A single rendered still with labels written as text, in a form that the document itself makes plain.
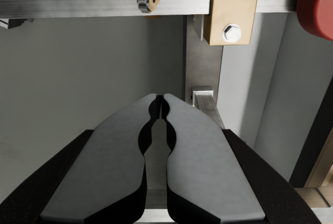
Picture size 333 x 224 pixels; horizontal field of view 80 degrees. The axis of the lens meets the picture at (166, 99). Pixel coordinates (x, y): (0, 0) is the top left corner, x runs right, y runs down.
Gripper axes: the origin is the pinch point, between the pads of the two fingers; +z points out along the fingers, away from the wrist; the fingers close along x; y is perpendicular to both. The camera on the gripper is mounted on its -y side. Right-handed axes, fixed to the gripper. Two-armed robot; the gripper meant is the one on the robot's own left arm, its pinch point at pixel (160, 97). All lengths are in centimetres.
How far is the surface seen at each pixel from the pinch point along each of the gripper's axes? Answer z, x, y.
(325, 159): 11.8, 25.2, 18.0
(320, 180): 11.0, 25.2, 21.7
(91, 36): 101, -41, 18
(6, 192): 101, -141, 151
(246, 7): 13.6, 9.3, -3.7
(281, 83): 33.6, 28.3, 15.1
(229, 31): 12.5, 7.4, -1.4
